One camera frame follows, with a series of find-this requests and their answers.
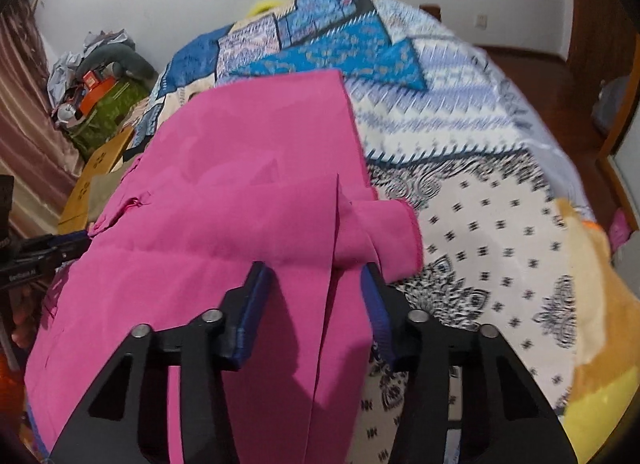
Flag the pink pants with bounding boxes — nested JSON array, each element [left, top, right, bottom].
[[25, 70, 423, 463]]

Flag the wooden bedside board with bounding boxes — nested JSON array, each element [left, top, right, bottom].
[[56, 126, 137, 236]]

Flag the pink striped curtain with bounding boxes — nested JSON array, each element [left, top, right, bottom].
[[1, 0, 84, 238]]

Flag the yellow orange fleece blanket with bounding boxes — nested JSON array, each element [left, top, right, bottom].
[[555, 198, 639, 463]]

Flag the green fabric storage bag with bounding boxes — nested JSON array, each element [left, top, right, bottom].
[[66, 78, 149, 161]]

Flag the orange box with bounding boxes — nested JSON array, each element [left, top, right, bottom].
[[79, 71, 116, 115]]

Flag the white crumpled clothes pile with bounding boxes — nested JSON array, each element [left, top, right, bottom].
[[47, 30, 136, 108]]

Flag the grey plush toy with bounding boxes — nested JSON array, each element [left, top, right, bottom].
[[74, 42, 157, 82]]

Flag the patchwork patterned bed quilt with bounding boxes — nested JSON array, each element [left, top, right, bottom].
[[127, 0, 597, 464]]

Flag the yellow round cushion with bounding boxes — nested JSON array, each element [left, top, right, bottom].
[[247, 0, 288, 18]]

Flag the brown wooden door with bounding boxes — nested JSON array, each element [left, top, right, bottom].
[[567, 0, 639, 156]]

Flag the white wall socket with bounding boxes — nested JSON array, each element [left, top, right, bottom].
[[475, 14, 488, 30]]

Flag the wooden bed post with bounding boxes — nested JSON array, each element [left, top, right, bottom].
[[420, 5, 442, 21]]

